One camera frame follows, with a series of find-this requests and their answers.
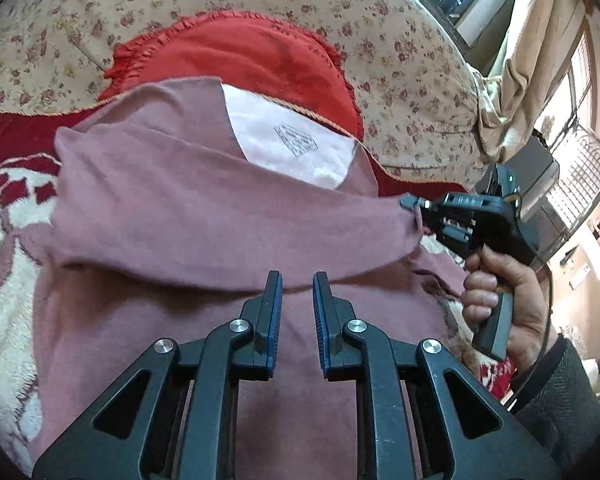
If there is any red and white blanket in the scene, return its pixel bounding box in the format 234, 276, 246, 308
0, 100, 518, 466

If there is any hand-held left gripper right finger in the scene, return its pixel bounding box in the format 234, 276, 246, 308
312, 271, 561, 480

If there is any red ruffled cushion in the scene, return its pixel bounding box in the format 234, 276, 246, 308
100, 10, 366, 141

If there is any black appliance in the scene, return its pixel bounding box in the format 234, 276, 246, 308
480, 137, 561, 261

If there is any beige floral cloth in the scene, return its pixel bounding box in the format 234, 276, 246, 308
0, 0, 486, 186

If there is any pink garment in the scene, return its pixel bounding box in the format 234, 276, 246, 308
30, 76, 468, 480

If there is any wooden framed window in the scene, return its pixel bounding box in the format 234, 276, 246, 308
567, 22, 600, 131

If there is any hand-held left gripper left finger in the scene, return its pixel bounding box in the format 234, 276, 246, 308
31, 270, 284, 480

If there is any person's right hand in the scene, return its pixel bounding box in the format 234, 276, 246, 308
461, 246, 563, 361

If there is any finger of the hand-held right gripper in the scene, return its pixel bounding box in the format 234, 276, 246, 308
432, 222, 476, 246
399, 194, 443, 217

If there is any person's right forearm grey sleeve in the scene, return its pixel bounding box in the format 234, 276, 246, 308
510, 335, 600, 461

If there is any metal window grille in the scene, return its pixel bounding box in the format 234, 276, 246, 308
545, 125, 600, 231

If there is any beige curtain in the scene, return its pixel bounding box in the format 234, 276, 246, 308
472, 0, 593, 171

